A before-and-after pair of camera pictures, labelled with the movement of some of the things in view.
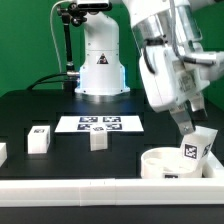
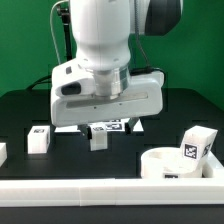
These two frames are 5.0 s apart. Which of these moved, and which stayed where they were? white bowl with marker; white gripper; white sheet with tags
Moved: white gripper
Stayed: white sheet with tags; white bowl with marker
